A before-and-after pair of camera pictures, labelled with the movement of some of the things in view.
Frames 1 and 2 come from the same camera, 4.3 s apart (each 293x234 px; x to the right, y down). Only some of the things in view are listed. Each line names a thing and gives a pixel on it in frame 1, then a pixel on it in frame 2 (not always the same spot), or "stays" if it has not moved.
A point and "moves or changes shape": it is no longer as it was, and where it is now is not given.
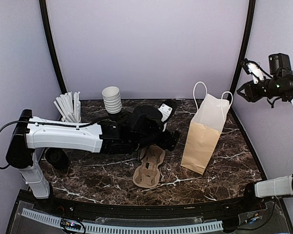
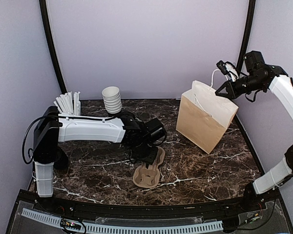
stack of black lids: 58,157 stays
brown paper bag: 205,128 moves or changes shape
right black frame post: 245,47 stays
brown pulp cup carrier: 147,175 stays
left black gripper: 166,143 to 150,159
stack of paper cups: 112,100 stays
